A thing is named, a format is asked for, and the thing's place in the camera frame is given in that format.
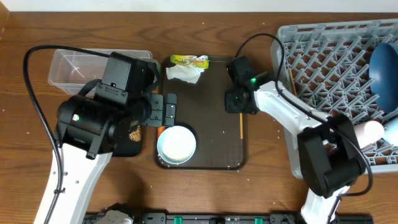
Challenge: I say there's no clear plastic bin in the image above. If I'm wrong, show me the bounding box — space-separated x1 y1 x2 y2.
48 49 160 95

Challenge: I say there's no black waste tray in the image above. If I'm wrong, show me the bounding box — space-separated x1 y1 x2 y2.
113 131 142 157

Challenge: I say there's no pink small cup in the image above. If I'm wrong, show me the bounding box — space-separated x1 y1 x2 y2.
354 121 384 149

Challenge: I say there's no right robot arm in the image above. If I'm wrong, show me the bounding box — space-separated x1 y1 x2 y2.
224 56 366 223

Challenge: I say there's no wooden chopstick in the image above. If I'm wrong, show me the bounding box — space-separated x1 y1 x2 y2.
289 68 297 96
239 113 244 139

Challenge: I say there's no orange carrot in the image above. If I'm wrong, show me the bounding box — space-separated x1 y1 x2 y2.
157 126 166 138

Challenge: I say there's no yellow green snack wrapper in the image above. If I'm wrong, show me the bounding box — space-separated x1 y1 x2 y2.
170 55 210 69

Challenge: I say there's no blue small cup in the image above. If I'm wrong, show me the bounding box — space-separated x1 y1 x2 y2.
382 118 398 146

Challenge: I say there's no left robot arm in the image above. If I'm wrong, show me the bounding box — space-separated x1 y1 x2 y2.
34 52 177 223

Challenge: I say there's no crumpled white napkin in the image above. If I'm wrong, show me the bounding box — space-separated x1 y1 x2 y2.
165 65 205 84

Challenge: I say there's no dark blue plate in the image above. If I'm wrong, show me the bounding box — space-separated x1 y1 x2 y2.
369 43 397 113

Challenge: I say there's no brown serving tray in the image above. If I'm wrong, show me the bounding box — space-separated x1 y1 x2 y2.
154 56 248 170

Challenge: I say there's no light blue rice bowl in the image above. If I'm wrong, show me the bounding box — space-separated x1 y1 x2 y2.
157 126 197 165

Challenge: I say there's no brown food scrap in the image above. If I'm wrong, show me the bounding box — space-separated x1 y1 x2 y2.
129 126 142 142

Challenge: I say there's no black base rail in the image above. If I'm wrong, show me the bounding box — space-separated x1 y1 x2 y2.
82 213 374 224

